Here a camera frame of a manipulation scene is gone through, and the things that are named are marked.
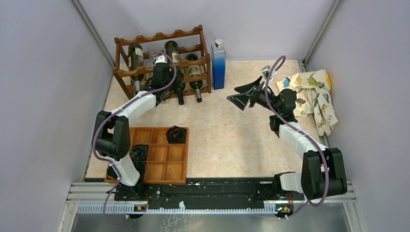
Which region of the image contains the black cable coil tray middle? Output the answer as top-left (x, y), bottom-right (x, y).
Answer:
top-left (129, 145), bottom-right (149, 161)

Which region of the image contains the wooden compartment tray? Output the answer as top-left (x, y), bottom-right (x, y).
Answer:
top-left (106, 127), bottom-right (189, 187)

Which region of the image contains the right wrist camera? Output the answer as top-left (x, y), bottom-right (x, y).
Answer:
top-left (262, 65), bottom-right (274, 85)

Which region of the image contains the blue square glass bottle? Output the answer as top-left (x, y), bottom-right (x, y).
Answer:
top-left (211, 39), bottom-right (226, 90)

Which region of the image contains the tall green wine bottle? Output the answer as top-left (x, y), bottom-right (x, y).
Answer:
top-left (164, 40), bottom-right (181, 64)

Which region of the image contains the green wine bottle white label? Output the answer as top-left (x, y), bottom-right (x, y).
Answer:
top-left (174, 69), bottom-right (186, 105)

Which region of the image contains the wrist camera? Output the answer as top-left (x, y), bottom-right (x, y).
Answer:
top-left (262, 65), bottom-right (274, 85)
top-left (154, 55), bottom-right (168, 66)

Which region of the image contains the black cable coil in tray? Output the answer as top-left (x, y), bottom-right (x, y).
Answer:
top-left (165, 125), bottom-right (188, 144)

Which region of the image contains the dinosaur print cloth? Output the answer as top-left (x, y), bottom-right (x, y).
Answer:
top-left (276, 69), bottom-right (338, 136)

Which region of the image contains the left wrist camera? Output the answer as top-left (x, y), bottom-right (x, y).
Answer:
top-left (154, 55), bottom-right (168, 66)

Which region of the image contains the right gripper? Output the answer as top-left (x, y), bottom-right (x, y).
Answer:
top-left (227, 75), bottom-right (280, 114)

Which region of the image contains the dark bottle brown label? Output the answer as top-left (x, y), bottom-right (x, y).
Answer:
top-left (128, 44), bottom-right (144, 94)

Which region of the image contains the wooden wine rack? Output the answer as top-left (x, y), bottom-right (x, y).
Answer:
top-left (113, 25), bottom-right (211, 104)

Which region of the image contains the aluminium corner frame post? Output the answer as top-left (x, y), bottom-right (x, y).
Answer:
top-left (303, 0), bottom-right (344, 69)
top-left (70, 0), bottom-right (115, 69)

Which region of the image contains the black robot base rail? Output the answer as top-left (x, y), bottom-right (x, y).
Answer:
top-left (114, 177), bottom-right (305, 210)

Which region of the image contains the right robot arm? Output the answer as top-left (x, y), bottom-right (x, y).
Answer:
top-left (227, 77), bottom-right (348, 200)

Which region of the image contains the green wine bottle dark label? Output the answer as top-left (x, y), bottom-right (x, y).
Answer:
top-left (186, 54), bottom-right (203, 102)

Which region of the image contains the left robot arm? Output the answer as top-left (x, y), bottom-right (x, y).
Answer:
top-left (91, 62), bottom-right (178, 200)

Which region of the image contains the clear tall glass bottle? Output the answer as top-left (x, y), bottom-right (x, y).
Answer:
top-left (148, 44), bottom-right (161, 68)

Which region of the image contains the aluminium corner frame post right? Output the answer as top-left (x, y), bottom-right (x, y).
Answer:
top-left (303, 0), bottom-right (344, 69)

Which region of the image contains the aluminium corner frame post left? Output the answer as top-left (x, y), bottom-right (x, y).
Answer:
top-left (70, 0), bottom-right (115, 69)

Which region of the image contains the black cable coil tray corner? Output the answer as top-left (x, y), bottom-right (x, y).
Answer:
top-left (126, 160), bottom-right (146, 182)

